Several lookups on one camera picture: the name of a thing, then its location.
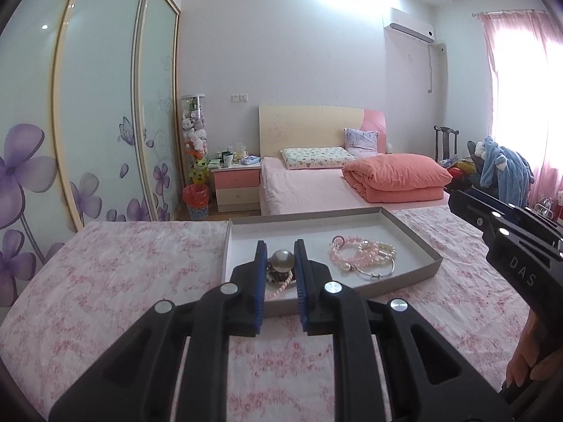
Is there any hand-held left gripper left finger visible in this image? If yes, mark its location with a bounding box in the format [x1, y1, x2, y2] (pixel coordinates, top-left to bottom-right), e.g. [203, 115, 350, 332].
[48, 240, 269, 422]

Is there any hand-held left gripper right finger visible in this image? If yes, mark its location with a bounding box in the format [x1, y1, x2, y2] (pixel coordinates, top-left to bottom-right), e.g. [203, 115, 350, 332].
[294, 238, 513, 422]

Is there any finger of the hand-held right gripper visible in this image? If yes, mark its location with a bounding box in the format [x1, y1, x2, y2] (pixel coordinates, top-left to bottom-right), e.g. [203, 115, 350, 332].
[447, 189, 563, 255]
[470, 186, 563, 241]

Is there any graduated pearl bracelet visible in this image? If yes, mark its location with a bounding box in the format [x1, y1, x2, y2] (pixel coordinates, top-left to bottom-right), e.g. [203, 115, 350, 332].
[268, 249, 295, 274]

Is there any large pearl bead bracelet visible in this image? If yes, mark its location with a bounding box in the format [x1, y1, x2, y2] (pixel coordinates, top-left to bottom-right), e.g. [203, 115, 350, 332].
[265, 270, 295, 301]

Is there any pink bead bracelet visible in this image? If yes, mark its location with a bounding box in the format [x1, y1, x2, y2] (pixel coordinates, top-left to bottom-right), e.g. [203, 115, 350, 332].
[327, 236, 380, 274]

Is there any grey shallow tray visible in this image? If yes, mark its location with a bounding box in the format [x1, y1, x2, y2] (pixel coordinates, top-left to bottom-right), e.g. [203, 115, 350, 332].
[222, 206, 443, 318]

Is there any thin silver bangle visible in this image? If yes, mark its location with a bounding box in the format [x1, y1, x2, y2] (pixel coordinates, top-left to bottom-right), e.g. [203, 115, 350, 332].
[345, 257, 396, 280]

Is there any person's right hand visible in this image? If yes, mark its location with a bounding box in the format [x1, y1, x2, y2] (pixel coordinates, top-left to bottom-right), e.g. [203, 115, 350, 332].
[504, 310, 563, 395]

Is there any blue fleece garment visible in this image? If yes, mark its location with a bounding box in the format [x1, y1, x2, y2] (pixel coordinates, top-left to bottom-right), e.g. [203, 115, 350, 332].
[477, 136, 536, 208]

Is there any pile of colourful clothes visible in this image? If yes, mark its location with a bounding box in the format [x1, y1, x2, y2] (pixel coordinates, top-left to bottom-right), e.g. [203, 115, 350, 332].
[443, 157, 478, 186]

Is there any dark wooden chair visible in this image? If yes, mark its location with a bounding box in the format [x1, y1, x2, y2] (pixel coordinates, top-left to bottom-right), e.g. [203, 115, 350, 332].
[433, 125, 461, 164]

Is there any folded orange quilt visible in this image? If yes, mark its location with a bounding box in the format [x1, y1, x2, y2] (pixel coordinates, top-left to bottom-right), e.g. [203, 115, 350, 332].
[342, 153, 453, 205]

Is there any bed with pink sheet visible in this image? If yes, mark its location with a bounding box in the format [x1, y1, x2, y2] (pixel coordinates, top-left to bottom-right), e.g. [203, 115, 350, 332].
[259, 155, 455, 216]

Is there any pink and cream nightstand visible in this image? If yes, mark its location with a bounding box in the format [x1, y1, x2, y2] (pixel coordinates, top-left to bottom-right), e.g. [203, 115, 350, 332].
[208, 160, 263, 213]

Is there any red trash basket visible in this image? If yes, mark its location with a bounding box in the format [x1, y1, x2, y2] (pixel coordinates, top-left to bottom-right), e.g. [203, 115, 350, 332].
[182, 183, 210, 222]

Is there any pink curtain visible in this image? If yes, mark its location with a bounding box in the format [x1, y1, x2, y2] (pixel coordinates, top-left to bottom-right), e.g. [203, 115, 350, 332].
[472, 9, 563, 212]

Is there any white patterned pillow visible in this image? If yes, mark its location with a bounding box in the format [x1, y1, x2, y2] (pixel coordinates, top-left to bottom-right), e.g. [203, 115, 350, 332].
[281, 146, 356, 170]

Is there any yellow plush toy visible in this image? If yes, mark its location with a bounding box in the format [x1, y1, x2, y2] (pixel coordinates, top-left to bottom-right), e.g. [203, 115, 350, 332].
[189, 158, 209, 185]

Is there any purple pillow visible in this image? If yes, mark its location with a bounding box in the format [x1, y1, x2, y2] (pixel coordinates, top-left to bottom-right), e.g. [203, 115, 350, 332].
[343, 128, 379, 157]

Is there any air conditioner pipe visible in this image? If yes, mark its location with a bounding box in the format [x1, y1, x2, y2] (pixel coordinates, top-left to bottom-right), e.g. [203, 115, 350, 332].
[424, 43, 445, 96]

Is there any cream and pink headboard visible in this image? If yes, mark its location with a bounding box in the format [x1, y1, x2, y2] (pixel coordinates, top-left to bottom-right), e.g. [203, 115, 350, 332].
[258, 104, 390, 159]

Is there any clear tube of plush toys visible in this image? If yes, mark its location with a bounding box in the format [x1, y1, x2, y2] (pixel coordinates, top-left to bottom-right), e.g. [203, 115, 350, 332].
[180, 92, 209, 185]

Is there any white air conditioner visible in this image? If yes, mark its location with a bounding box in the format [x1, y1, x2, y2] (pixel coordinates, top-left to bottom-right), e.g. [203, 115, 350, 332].
[382, 7, 436, 45]

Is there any floral sliding door wardrobe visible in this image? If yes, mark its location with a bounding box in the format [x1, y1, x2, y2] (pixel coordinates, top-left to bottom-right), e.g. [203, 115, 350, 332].
[0, 0, 184, 317]

